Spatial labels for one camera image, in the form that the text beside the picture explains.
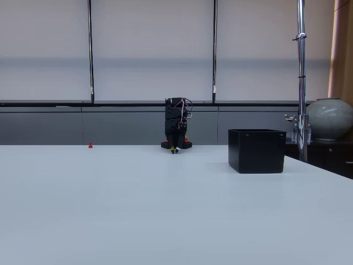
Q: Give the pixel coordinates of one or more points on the clear plastic water bottle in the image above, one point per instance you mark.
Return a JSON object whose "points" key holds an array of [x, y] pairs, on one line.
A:
{"points": [[294, 133], [309, 134]]}

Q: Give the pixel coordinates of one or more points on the grey round ceramic vase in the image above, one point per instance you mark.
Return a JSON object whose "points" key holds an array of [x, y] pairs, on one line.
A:
{"points": [[331, 118]]}

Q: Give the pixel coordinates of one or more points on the black base plate orange clamps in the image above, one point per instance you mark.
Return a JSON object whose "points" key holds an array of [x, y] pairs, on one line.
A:
{"points": [[187, 144]]}

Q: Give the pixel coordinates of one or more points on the brown wooden wall panel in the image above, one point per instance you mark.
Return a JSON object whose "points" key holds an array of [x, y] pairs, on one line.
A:
{"points": [[343, 49]]}

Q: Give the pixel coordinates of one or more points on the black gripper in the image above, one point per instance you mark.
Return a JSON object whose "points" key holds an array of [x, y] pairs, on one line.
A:
{"points": [[174, 129]]}

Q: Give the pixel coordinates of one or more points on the metal pole clamp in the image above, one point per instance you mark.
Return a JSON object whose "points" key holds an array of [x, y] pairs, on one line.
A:
{"points": [[291, 117]]}

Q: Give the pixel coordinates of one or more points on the dark wooden cabinet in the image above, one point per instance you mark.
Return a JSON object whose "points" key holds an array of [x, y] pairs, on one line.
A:
{"points": [[331, 157]]}

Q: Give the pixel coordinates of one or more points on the chrome stand pole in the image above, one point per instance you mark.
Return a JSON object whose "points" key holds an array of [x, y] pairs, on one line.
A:
{"points": [[301, 69]]}

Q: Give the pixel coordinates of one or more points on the black window mullion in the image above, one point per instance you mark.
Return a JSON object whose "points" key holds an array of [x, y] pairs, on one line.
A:
{"points": [[214, 49]]}

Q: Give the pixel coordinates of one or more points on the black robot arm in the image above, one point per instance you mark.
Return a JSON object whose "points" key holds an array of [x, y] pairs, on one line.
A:
{"points": [[172, 111]]}

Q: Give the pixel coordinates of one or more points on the black window ledge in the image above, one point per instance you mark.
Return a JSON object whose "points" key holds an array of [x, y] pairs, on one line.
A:
{"points": [[124, 103]]}

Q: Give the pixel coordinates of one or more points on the black open box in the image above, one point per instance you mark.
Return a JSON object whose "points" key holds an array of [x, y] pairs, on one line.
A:
{"points": [[256, 151]]}

